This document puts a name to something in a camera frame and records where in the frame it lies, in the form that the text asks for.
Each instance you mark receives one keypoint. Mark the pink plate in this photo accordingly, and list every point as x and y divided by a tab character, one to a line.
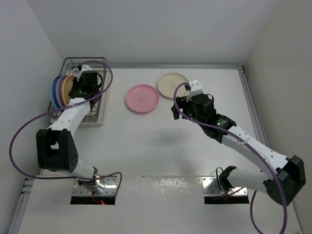
142	98

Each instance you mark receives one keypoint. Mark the beige drip tray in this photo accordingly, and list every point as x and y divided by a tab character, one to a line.
106	107

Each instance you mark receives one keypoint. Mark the wire dish rack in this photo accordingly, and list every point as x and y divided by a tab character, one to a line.
69	62

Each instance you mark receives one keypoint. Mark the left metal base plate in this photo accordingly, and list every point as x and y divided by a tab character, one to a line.
99	187

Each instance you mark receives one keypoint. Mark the blue plate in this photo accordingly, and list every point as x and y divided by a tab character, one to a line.
53	92

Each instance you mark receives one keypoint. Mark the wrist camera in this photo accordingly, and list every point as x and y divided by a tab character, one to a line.
194	88
84	67

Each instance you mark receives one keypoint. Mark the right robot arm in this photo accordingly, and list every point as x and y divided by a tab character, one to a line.
283	177

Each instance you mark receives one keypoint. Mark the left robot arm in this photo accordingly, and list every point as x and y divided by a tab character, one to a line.
56	149

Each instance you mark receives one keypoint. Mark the cream plate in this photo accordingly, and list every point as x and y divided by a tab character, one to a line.
168	83

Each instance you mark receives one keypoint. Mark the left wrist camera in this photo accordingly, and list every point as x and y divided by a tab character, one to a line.
84	67

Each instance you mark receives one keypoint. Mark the orange plate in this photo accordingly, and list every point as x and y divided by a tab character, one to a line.
66	88

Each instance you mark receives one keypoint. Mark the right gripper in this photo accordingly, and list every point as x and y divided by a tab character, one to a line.
183	104

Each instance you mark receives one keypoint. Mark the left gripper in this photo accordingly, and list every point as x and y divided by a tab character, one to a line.
74	84

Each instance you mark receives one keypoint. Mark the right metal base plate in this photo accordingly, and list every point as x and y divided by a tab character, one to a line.
211	189

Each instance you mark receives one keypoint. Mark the metal base plate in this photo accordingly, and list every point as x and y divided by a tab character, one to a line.
211	189
99	187

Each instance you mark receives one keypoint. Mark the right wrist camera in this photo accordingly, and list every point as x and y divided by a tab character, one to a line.
194	88

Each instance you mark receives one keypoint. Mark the lilac plate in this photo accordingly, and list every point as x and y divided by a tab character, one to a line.
77	87
59	89

